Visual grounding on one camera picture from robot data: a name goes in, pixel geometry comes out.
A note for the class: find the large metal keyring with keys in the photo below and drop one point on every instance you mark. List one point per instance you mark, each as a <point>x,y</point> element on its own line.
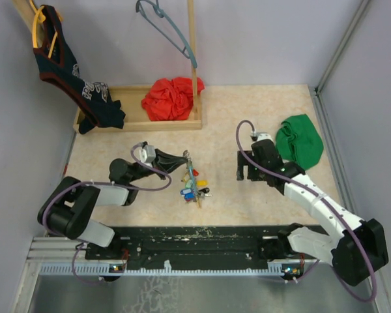
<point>195,190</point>

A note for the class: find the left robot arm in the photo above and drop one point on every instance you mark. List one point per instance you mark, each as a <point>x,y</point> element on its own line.
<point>68,210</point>

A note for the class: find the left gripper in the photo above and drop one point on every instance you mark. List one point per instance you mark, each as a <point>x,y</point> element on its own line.
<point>165,162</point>

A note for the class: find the red cloth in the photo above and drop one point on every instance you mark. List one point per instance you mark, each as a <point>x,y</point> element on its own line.
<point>169,100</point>

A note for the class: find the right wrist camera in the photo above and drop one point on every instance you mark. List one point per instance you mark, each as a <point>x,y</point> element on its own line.
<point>259,136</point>

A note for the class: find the yellow clothes hanger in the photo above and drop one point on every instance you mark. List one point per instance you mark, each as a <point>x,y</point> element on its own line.
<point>39,29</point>

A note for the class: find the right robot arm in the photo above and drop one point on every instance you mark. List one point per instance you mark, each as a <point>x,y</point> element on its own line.
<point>349,243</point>

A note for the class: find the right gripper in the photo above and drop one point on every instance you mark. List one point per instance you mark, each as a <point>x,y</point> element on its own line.
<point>242,162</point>

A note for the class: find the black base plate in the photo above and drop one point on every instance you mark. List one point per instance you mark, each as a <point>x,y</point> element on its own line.
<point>193,248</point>

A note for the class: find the navy tank top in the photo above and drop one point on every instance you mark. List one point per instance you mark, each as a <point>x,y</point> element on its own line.
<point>58,66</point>

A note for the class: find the wooden rack tray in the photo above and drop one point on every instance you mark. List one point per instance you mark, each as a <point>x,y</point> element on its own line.
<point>131,95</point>

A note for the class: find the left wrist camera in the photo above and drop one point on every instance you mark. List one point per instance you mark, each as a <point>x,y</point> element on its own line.
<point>147,154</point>

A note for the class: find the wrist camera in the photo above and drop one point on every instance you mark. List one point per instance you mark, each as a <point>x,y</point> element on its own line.
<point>259,136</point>
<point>147,154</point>

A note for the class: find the green cloth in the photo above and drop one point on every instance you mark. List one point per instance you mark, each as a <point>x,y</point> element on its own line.
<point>297,140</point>

